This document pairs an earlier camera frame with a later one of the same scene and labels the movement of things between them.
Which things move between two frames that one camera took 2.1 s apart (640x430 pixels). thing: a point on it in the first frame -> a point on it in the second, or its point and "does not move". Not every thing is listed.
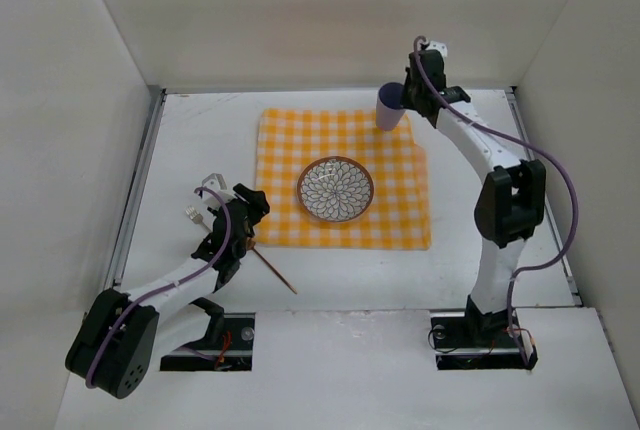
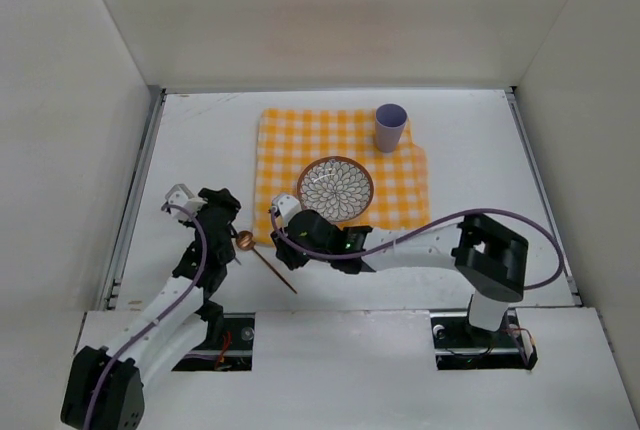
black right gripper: (410, 95) -> (285, 248)
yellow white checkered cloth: (398, 216) does not move
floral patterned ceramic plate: (335, 188) does not move
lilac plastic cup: (390, 106) -> (390, 122)
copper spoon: (251, 243) does not move
